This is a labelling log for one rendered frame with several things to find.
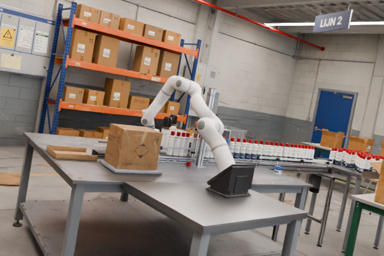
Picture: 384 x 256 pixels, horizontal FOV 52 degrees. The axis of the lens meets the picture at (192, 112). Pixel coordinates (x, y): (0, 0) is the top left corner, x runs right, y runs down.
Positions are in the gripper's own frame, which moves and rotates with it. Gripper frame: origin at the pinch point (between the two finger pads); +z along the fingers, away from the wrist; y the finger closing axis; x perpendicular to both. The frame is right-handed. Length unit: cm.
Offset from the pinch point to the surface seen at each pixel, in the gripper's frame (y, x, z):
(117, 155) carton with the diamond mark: -39, 45, -15
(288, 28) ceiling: 477, -662, -34
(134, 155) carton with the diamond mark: -43, 34, -13
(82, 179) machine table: -63, 76, -16
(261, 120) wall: 520, -582, 209
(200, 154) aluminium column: -16.7, -35.1, 12.9
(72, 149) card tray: 13, 61, -12
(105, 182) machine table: -65, 64, -11
